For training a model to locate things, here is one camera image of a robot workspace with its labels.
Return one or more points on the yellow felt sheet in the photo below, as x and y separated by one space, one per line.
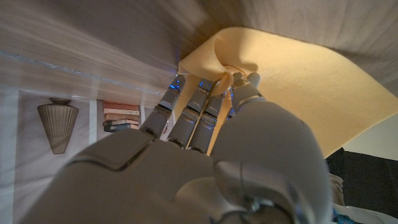
311 90

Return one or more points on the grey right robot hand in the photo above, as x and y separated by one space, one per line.
186 177

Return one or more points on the printed bookshelf backdrop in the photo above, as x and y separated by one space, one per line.
46 149

